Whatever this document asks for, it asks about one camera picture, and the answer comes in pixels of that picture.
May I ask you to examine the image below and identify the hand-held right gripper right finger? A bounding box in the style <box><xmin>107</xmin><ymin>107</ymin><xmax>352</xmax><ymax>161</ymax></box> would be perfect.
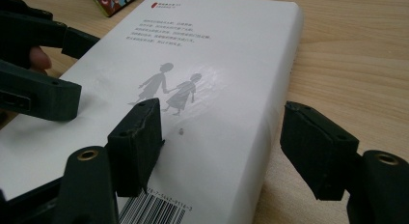
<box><xmin>279</xmin><ymin>100</ymin><xmax>409</xmax><ymax>224</ymax></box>

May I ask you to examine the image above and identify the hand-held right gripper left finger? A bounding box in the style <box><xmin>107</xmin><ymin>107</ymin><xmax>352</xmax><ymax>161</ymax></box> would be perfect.
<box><xmin>52</xmin><ymin>98</ymin><xmax>166</xmax><ymax>224</ymax></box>

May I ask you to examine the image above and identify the white book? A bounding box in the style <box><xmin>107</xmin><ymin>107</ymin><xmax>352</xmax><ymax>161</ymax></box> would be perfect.
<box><xmin>0</xmin><ymin>0</ymin><xmax>305</xmax><ymax>224</ymax></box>

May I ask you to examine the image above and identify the light blue green picture book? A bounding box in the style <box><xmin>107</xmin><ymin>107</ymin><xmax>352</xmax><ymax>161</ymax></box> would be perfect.
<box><xmin>86</xmin><ymin>0</ymin><xmax>149</xmax><ymax>18</ymax></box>

